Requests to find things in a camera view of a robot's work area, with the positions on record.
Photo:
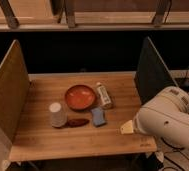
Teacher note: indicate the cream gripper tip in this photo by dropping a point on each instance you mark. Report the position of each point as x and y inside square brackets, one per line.
[127, 128]

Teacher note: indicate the dark red pepper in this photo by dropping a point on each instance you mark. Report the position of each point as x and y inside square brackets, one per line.
[77, 122]

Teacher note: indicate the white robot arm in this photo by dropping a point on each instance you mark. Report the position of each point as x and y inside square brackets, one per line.
[166, 115]

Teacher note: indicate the blue sponge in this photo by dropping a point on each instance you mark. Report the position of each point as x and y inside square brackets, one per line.
[98, 116]

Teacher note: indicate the small white bottle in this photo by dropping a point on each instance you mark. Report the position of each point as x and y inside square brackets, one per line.
[106, 101]

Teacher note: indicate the red round bowl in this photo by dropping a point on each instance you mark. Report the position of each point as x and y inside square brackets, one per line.
[80, 97]

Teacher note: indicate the right dark side panel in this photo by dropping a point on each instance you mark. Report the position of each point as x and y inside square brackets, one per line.
[152, 74]

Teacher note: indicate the white paper cup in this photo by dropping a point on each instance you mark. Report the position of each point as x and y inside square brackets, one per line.
[58, 118]

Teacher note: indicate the left wooden side panel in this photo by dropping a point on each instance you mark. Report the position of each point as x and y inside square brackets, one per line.
[14, 86]

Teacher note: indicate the wooden shelf rail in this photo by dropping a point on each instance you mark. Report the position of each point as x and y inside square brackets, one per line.
[93, 15]

